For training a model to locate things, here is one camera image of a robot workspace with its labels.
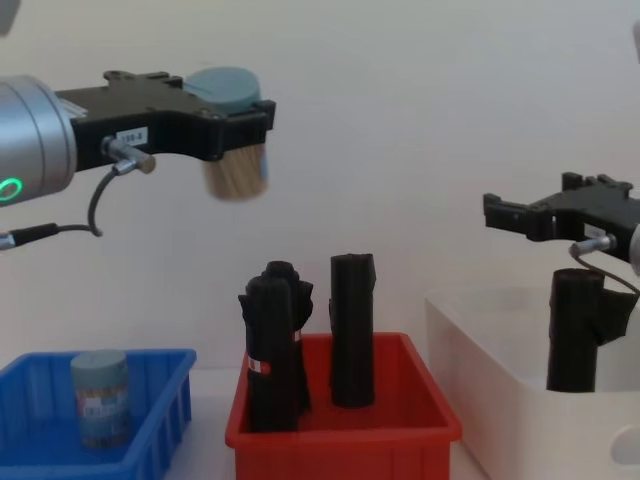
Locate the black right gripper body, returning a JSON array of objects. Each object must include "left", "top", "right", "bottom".
[{"left": 529, "top": 172, "right": 640, "bottom": 263}]

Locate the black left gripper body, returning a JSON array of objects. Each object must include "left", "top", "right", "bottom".
[{"left": 53, "top": 69, "right": 222, "bottom": 175}]

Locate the grey roll with paper band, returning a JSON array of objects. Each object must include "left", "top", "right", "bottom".
[
  {"left": 69, "top": 350, "right": 133, "bottom": 452},
  {"left": 183, "top": 66, "right": 272, "bottom": 203}
]

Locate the black roll with loose flap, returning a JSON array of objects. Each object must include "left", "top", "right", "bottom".
[{"left": 545, "top": 267, "right": 640, "bottom": 394}]

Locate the white plastic bin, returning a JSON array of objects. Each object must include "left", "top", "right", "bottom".
[{"left": 424, "top": 283, "right": 640, "bottom": 480}]

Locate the tall black roll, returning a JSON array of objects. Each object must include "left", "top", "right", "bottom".
[{"left": 327, "top": 252, "right": 378, "bottom": 410}]

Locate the black roll with red-white band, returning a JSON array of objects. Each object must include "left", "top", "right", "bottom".
[
  {"left": 237, "top": 272, "right": 302, "bottom": 434},
  {"left": 263, "top": 260, "right": 316, "bottom": 416}
]

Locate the blue plastic bin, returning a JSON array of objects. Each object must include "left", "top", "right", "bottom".
[{"left": 0, "top": 348, "right": 198, "bottom": 480}]

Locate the red plastic bin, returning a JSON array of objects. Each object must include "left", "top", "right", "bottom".
[{"left": 224, "top": 331, "right": 464, "bottom": 480}]

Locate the right gripper dark cable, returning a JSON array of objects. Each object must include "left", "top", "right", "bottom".
[{"left": 569, "top": 236, "right": 640, "bottom": 297}]

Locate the gripper dark cable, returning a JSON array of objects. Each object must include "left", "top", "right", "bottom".
[
  {"left": 0, "top": 133, "right": 157, "bottom": 251},
  {"left": 569, "top": 236, "right": 640, "bottom": 297}
]

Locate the left gripper dark cable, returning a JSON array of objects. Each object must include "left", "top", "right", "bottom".
[{"left": 0, "top": 133, "right": 157, "bottom": 251}]

